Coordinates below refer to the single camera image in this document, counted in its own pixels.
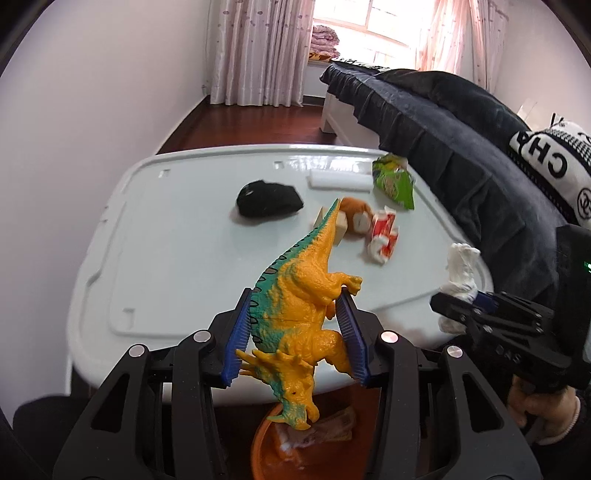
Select white tissue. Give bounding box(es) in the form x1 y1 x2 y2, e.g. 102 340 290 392
438 242 482 335

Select orange juice snack pouch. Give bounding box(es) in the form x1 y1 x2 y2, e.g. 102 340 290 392
273 406 356 459

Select red white wrapper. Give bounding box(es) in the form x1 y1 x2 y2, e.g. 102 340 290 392
367 206 399 265

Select orange toy dinosaur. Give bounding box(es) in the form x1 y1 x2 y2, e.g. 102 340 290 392
235 199 363 431

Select brown plush toy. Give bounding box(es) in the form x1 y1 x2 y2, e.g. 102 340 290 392
339 197 373 235

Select green snack wrapper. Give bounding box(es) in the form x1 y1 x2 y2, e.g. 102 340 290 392
372 153 415 210

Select small brown cardboard box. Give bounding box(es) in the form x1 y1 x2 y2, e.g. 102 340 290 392
314 207 348 246

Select white foam strip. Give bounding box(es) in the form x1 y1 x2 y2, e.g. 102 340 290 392
308 170 373 192

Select black cloth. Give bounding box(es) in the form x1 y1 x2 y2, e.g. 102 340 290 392
236 180 304 219

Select orange plastic trash bin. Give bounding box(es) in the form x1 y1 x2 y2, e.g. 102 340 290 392
250 385 379 479

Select right hand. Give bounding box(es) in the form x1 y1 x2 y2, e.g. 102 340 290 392
507 376 581 445

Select black white lettered pillow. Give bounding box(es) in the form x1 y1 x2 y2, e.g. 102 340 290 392
509 117 590 229

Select dark blue bed blanket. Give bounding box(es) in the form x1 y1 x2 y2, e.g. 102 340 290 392
321 62 575 307

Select white plastic storage box lid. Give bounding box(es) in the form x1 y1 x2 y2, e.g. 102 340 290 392
67 144 467 386

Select pink curtain right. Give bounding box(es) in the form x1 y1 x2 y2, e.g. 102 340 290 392
415 0 510 93

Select pink curtain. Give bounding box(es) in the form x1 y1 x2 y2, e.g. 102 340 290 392
208 0 315 107
415 0 510 93

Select folded pink blankets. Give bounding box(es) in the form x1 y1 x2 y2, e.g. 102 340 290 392
308 25 339 61

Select pink curtain left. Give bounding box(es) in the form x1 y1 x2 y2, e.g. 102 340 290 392
208 0 315 107

